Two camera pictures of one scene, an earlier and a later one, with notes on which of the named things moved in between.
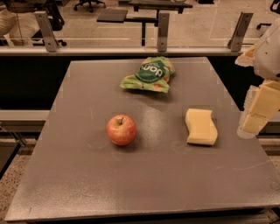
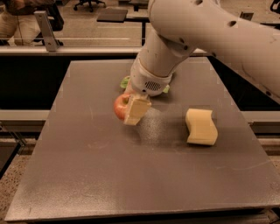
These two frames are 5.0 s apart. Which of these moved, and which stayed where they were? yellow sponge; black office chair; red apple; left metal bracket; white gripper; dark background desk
Moved: red apple; white gripper
Stayed: black office chair; yellow sponge; dark background desk; left metal bracket
